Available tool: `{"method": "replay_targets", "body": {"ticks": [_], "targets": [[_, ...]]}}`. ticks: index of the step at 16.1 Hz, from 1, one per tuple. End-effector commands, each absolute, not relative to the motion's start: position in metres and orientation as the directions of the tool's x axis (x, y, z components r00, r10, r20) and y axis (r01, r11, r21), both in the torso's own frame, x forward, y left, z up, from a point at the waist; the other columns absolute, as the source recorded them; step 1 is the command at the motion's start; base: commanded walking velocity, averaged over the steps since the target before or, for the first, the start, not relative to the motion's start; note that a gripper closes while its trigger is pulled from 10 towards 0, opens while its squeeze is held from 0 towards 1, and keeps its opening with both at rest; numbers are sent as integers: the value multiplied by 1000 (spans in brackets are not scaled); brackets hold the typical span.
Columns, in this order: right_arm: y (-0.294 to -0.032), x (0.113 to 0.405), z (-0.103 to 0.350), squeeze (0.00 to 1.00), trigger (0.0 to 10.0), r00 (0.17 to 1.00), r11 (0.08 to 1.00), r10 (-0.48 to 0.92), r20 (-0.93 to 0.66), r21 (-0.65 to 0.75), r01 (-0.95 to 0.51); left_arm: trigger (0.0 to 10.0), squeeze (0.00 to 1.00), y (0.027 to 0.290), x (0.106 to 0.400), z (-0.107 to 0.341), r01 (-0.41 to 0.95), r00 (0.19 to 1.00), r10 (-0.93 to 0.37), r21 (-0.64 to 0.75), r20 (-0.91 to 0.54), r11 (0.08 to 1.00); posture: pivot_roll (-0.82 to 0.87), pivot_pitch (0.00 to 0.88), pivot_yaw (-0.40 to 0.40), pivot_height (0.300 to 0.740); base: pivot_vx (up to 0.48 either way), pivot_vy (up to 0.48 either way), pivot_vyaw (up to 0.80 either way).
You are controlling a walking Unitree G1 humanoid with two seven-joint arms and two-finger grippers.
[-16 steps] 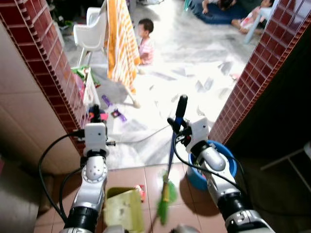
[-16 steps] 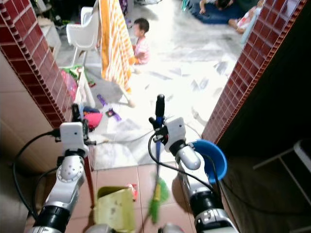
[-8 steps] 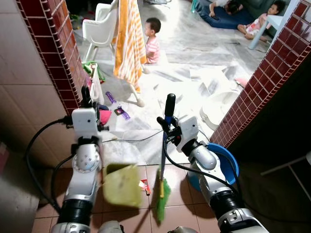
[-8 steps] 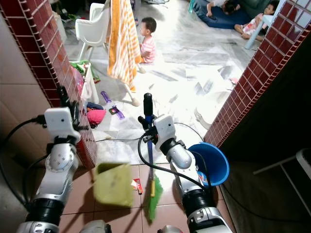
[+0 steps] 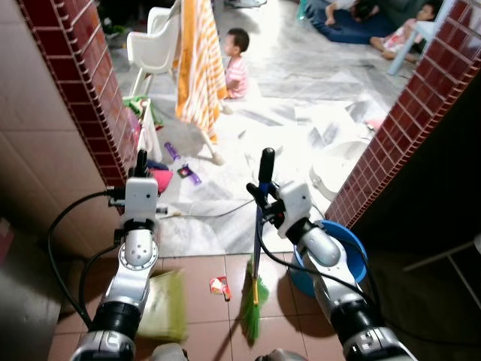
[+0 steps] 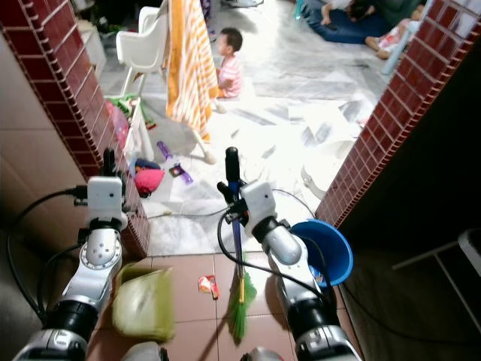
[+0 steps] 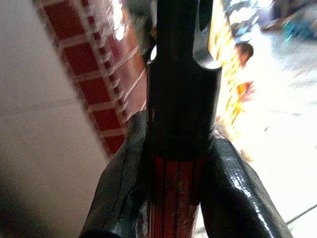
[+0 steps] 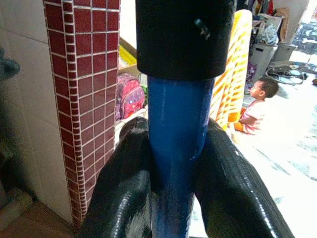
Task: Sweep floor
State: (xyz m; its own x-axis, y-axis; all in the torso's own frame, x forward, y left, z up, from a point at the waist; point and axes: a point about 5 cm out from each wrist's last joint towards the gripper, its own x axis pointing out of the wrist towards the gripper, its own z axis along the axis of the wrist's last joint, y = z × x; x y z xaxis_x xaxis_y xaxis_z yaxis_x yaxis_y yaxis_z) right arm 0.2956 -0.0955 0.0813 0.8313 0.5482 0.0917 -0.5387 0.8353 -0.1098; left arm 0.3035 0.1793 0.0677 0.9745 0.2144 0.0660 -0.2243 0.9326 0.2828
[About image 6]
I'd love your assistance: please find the white drying rack leg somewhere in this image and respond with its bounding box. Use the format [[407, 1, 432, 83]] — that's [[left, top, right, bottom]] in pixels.
[[190, 124, 217, 165]]

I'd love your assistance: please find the red snack wrapper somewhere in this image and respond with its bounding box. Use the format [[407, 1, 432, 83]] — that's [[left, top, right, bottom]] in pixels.
[[197, 275, 221, 301]]

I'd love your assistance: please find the purple packet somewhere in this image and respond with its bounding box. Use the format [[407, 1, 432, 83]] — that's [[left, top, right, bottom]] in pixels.
[[168, 162, 195, 187]]

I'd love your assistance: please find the white plastic chair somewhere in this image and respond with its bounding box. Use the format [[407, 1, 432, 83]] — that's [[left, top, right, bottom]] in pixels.
[[116, 5, 171, 96]]

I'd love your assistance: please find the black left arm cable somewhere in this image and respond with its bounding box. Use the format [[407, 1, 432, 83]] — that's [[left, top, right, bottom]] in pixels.
[[6, 187, 89, 320]]

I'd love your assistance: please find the green broom with purple handle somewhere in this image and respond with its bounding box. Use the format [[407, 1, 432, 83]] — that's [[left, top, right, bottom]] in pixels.
[[227, 214, 259, 341]]

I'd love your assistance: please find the orange striped towel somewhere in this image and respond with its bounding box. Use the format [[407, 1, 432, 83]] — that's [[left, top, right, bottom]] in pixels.
[[165, 0, 221, 144]]

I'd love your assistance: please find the green plastic toy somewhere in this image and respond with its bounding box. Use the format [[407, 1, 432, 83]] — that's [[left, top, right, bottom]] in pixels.
[[107, 93, 145, 115]]

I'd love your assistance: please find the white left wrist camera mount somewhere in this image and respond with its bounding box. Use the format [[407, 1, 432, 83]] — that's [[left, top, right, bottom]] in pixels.
[[86, 176, 128, 231]]

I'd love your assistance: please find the blue plastic basin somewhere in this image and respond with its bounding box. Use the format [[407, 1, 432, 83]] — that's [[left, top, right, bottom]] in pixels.
[[289, 218, 354, 287]]

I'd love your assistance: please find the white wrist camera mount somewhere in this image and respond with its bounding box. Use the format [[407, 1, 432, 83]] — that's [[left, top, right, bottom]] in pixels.
[[86, 176, 128, 231], [240, 180, 278, 235]]

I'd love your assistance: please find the grey robot leg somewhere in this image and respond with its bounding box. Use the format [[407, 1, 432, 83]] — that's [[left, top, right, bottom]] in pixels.
[[239, 347, 288, 361], [123, 341, 160, 361]]

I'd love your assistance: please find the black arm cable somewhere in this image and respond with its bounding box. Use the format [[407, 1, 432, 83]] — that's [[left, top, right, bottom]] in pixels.
[[6, 187, 89, 320], [216, 214, 339, 302]]

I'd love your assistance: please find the toddler in pink striped shirt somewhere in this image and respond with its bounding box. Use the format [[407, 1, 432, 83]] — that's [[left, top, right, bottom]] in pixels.
[[213, 27, 244, 99]]

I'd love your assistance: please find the light blue plastic stool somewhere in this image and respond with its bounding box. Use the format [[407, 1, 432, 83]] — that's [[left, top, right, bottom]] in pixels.
[[380, 18, 423, 77]]

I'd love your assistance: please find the child in pink clothes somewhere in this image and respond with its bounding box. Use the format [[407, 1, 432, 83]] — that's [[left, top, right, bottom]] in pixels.
[[364, 3, 427, 60]]

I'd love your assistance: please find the white metal frame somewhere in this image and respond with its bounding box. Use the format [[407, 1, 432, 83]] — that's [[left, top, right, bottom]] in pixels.
[[390, 229, 481, 314]]

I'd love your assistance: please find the grey right robot leg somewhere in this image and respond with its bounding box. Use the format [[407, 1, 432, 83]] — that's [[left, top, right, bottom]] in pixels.
[[239, 347, 288, 361]]

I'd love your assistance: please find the white round basin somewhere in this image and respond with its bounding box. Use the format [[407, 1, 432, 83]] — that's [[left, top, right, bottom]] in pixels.
[[300, 138, 355, 202]]

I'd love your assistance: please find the purple bottle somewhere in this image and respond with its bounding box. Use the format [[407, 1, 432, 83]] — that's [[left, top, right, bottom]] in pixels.
[[156, 140, 174, 161]]

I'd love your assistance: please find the white floor cable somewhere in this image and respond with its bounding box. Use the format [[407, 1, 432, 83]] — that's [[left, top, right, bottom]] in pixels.
[[147, 197, 230, 220]]

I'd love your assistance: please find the pink red bag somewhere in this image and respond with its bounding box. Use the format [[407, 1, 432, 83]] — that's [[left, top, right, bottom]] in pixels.
[[132, 158, 167, 199]]

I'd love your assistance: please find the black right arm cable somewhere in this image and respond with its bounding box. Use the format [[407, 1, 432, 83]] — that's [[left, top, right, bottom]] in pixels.
[[216, 214, 339, 302]]

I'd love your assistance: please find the grey left robot leg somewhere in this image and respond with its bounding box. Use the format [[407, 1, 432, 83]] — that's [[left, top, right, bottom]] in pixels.
[[123, 341, 160, 361]]

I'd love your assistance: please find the person in dark blue clothes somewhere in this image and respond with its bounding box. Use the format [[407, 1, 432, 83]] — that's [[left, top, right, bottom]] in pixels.
[[299, 0, 398, 45]]

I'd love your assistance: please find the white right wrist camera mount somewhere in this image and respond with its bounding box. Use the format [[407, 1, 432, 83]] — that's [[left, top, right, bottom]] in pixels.
[[240, 180, 278, 235]]

